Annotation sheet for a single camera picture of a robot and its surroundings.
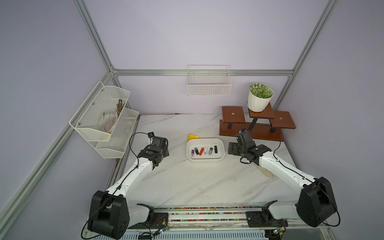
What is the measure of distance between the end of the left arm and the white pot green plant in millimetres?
554

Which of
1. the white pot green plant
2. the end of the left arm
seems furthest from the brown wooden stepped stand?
the end of the left arm

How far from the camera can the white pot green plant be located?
0.84 meters

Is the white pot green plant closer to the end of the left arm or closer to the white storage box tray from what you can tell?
the white storage box tray

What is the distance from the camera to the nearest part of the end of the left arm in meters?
0.60

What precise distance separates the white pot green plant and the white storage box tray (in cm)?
31

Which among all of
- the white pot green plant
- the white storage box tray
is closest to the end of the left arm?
the white storage box tray

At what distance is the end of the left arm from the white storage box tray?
0.93 feet

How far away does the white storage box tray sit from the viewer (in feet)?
3.21

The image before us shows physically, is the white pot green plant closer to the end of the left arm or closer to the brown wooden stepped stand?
the brown wooden stepped stand
